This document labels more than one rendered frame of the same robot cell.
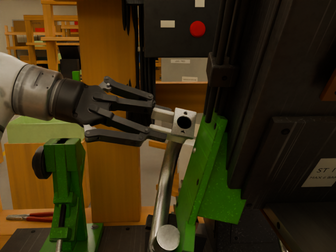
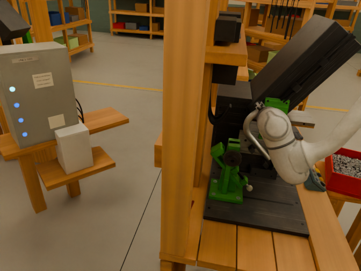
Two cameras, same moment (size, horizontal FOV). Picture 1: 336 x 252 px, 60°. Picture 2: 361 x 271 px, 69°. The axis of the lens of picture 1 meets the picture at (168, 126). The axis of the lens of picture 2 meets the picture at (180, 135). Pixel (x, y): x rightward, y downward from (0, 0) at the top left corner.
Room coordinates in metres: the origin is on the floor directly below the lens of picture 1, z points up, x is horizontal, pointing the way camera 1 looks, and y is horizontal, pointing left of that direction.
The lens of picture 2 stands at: (0.64, 1.21, 1.73)
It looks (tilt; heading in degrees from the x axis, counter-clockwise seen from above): 29 degrees down; 282
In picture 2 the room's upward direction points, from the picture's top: 3 degrees clockwise
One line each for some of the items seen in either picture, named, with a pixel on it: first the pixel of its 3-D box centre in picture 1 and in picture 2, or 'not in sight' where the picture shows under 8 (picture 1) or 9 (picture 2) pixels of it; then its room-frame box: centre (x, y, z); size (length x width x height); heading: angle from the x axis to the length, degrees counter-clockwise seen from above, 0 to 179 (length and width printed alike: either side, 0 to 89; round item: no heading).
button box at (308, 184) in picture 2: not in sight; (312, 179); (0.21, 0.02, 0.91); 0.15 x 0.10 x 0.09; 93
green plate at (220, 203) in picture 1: (216, 171); (273, 116); (0.45, -0.08, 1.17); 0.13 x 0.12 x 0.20; 93
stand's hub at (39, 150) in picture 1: (41, 162); (232, 158); (0.62, 0.29, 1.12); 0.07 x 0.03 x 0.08; 3
